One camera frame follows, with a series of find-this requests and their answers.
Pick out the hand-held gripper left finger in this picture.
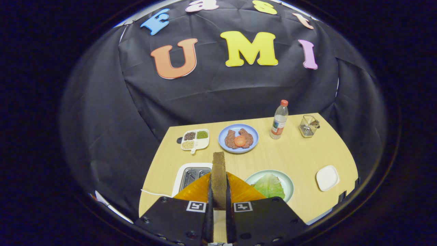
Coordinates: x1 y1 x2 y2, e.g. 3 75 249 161
134 172 214 246

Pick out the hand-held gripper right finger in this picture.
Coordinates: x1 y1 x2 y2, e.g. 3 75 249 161
225 172 308 246

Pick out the green lettuce leaf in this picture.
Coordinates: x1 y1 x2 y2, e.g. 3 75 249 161
253 174 286 200

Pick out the brown bread slice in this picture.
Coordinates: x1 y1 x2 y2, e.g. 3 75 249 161
211 152 228 210

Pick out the white toaster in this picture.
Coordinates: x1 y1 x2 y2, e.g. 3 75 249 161
172 163 213 199

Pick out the pale green plate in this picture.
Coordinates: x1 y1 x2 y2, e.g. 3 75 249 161
244 170 294 203

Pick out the small white square dish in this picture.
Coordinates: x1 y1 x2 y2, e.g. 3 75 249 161
315 165 340 192

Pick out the white divided seasoning tray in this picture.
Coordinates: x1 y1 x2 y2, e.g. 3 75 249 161
181 129 210 154

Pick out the brown meat patty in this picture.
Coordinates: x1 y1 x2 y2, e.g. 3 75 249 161
239 128 254 148
225 129 239 149

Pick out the blue plate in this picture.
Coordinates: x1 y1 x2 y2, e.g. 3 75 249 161
218 124 259 154

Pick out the clear plastic bottle orange cap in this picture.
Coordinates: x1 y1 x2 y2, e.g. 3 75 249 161
269 99 289 139

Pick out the black backdrop cloth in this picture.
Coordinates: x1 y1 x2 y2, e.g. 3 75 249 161
60 0 388 219

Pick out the white toaster cable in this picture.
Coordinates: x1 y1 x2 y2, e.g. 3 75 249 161
141 189 173 198

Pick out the metal wire basket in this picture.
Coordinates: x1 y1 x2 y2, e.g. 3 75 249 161
299 115 321 138

